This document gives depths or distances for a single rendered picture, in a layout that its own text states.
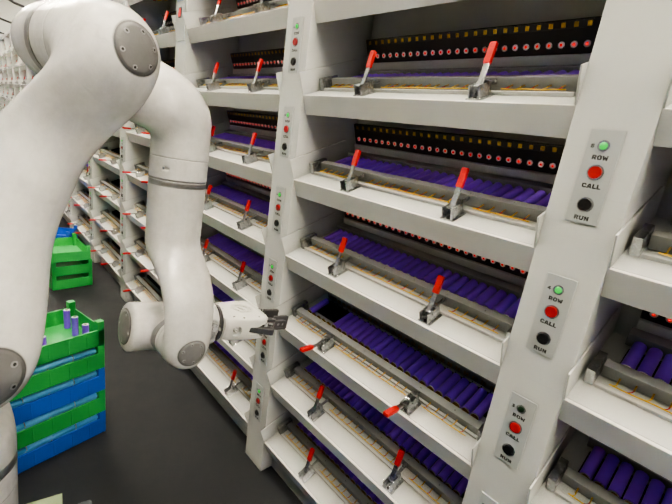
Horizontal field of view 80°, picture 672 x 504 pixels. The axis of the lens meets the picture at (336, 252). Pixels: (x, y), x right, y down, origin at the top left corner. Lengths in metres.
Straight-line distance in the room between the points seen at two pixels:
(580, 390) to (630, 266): 0.20
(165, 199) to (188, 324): 0.20
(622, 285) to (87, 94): 0.69
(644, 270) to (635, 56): 0.26
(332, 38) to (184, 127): 0.53
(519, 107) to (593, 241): 0.22
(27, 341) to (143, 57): 0.34
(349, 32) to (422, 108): 0.41
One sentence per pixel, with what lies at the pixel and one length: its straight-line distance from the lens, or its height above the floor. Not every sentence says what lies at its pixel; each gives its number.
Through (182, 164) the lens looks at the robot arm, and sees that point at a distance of 0.68.
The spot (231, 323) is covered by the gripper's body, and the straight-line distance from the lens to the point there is 0.81.
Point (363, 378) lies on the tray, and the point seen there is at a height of 0.52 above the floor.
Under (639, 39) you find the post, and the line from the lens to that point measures 0.66.
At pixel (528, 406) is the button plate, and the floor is 0.68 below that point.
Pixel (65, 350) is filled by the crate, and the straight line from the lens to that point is 1.41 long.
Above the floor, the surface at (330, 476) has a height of 0.14.
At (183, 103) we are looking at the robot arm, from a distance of 0.67.
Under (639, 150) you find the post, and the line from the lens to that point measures 0.63.
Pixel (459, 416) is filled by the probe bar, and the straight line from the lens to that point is 0.86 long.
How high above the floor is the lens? 1.03
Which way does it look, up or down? 16 degrees down
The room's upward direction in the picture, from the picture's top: 8 degrees clockwise
